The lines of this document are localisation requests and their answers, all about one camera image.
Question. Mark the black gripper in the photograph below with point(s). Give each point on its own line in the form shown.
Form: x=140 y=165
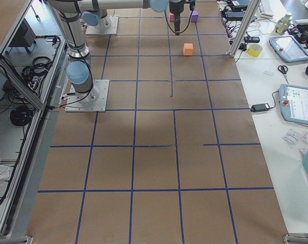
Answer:
x=175 y=7

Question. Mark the orange foam block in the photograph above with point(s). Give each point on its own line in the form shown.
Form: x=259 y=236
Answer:
x=188 y=49

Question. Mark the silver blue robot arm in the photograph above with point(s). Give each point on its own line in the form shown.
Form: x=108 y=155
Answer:
x=133 y=7
x=68 y=15

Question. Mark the red foam block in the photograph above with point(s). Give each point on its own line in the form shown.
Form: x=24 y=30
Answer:
x=171 y=17

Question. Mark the purple foam block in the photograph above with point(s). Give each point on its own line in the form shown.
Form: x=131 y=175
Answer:
x=194 y=16

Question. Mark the small black device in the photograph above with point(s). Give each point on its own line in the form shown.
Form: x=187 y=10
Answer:
x=248 y=39

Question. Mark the yellow tape roll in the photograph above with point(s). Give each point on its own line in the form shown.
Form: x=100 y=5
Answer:
x=254 y=50

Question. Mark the white keyboard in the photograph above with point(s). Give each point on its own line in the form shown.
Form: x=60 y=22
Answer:
x=265 y=9

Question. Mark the black power adapter brick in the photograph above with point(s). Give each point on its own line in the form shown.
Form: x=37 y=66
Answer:
x=260 y=107

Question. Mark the far teach pendant tablet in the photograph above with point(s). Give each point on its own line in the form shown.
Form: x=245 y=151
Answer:
x=288 y=49

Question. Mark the teach pendant tablet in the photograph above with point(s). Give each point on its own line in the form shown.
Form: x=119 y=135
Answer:
x=288 y=49
x=294 y=103

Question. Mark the near teach pendant tablet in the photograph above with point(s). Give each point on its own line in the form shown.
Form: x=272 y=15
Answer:
x=294 y=103

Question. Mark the black electronics box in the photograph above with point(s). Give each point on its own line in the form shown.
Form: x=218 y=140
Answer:
x=24 y=37

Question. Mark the clear plastic parts bag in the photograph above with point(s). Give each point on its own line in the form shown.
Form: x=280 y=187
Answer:
x=292 y=137

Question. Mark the aluminium frame post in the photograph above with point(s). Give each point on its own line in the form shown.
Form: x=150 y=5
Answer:
x=250 y=12

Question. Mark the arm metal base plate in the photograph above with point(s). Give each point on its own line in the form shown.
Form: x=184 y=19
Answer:
x=95 y=101
x=110 y=25

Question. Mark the black handled scissors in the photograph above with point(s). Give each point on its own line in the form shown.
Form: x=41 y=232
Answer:
x=284 y=69

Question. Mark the aluminium frame rail left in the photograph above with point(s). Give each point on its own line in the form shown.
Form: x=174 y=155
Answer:
x=18 y=83

